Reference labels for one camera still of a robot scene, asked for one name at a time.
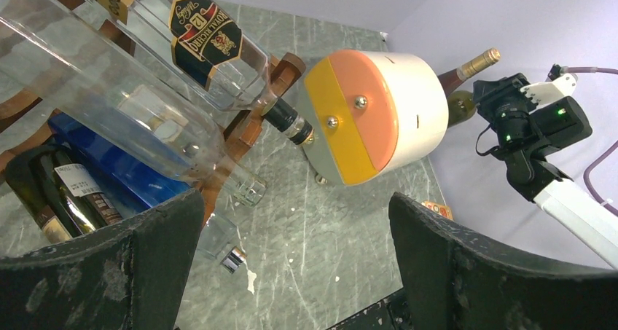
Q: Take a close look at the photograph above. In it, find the dark red wine bottle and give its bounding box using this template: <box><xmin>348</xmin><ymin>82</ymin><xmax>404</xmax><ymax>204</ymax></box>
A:
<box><xmin>438</xmin><ymin>47</ymin><xmax>501</xmax><ymax>96</ymax></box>

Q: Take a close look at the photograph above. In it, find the clear whisky bottle black label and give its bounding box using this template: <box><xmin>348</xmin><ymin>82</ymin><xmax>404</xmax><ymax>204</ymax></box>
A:
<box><xmin>87</xmin><ymin>0</ymin><xmax>313</xmax><ymax>146</ymax></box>

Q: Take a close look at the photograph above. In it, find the green wine bottle white label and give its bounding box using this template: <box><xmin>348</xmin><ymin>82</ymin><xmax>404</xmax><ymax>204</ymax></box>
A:
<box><xmin>447</xmin><ymin>90</ymin><xmax>477</xmax><ymax>128</ymax></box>

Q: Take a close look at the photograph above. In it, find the orange card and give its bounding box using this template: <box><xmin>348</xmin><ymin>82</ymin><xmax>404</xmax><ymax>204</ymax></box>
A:
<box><xmin>421</xmin><ymin>200</ymin><xmax>453</xmax><ymax>221</ymax></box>

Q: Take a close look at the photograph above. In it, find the dark bottle lower rack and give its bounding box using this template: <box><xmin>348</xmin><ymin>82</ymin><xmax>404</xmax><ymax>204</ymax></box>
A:
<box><xmin>4</xmin><ymin>144</ymin><xmax>122</xmax><ymax>244</ymax></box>

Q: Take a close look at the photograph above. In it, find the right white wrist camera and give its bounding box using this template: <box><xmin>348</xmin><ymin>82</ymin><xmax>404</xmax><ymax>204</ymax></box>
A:
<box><xmin>520</xmin><ymin>64</ymin><xmax>578</xmax><ymax>106</ymax></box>

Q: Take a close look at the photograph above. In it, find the brown wooden wine rack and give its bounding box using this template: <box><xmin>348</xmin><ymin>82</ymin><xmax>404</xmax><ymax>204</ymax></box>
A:
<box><xmin>1</xmin><ymin>0</ymin><xmax>313</xmax><ymax>206</ymax></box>

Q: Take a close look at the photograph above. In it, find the blue square glass bottle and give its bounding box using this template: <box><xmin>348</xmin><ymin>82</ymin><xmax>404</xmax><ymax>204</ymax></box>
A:
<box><xmin>47</xmin><ymin>111</ymin><xmax>248</xmax><ymax>275</ymax></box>

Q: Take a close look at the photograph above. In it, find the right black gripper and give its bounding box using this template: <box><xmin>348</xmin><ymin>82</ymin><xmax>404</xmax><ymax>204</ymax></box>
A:
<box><xmin>472</xmin><ymin>73</ymin><xmax>533</xmax><ymax>138</ymax></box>

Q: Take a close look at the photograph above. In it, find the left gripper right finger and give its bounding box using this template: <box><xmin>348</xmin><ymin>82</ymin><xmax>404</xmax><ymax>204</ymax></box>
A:
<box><xmin>388</xmin><ymin>193</ymin><xmax>617</xmax><ymax>329</ymax></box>

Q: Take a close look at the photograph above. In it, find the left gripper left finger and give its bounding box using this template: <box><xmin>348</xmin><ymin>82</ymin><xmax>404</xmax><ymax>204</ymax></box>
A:
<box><xmin>1</xmin><ymin>189</ymin><xmax>205</xmax><ymax>329</ymax></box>

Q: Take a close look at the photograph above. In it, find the white cylinder drum orange face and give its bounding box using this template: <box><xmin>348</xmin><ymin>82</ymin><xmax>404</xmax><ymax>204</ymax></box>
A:
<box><xmin>297</xmin><ymin>49</ymin><xmax>448</xmax><ymax>186</ymax></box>

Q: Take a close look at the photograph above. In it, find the clear glass bottle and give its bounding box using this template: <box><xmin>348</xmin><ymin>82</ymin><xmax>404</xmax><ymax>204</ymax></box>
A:
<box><xmin>1</xmin><ymin>0</ymin><xmax>267</xmax><ymax>207</ymax></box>

